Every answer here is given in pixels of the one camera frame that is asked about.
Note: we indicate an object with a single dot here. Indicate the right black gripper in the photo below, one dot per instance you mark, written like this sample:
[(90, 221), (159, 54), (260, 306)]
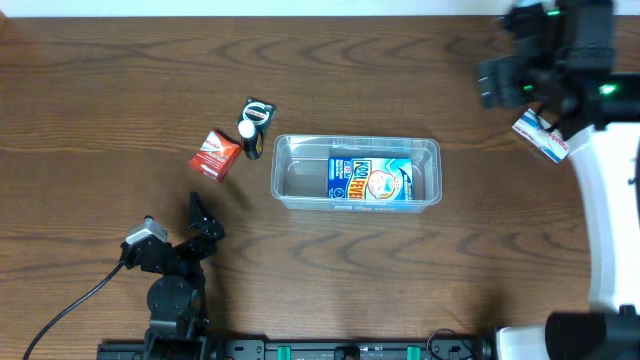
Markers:
[(500, 83)]

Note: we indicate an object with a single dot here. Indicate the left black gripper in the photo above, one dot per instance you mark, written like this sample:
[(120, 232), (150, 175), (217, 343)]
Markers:
[(190, 245)]

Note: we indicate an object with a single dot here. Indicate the white blue Panadol box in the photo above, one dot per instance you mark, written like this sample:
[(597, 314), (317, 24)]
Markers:
[(538, 132)]

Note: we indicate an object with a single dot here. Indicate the blue Kool Fever box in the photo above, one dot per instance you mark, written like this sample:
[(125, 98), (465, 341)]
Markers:
[(367, 178)]

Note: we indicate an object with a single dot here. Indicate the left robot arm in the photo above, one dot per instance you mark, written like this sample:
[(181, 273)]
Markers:
[(177, 300)]

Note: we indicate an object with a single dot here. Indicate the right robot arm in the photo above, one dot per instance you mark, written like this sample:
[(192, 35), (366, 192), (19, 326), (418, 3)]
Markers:
[(606, 164)]

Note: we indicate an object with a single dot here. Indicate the clear plastic container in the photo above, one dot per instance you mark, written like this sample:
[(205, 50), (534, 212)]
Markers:
[(300, 165)]

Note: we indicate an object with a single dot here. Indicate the red Panadol box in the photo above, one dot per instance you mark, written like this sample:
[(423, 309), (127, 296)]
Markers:
[(216, 155)]

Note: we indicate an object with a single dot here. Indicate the dark green small box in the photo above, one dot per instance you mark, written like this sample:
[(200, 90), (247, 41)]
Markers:
[(259, 112)]

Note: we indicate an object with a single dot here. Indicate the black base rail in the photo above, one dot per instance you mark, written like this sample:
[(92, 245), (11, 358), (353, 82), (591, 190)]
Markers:
[(447, 347)]

